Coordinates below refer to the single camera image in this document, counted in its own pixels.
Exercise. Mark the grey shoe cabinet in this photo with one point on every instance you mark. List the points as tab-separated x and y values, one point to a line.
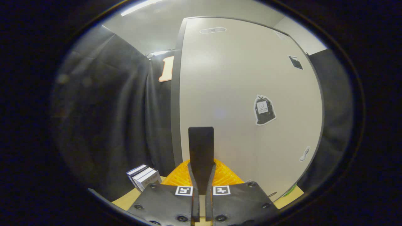
175	103

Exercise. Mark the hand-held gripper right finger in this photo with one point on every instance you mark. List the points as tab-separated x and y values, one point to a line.
208	147

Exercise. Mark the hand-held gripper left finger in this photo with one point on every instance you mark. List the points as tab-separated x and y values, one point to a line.
194	147

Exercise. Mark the blue-edged white book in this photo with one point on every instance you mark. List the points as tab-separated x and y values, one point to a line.
135	170

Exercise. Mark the green object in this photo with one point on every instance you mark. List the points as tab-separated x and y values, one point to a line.
290	190

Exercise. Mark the white shoe cabinet door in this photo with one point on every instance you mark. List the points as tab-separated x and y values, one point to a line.
238	78

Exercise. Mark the black backdrop cloth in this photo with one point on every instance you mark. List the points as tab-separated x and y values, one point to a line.
110	110
333	110

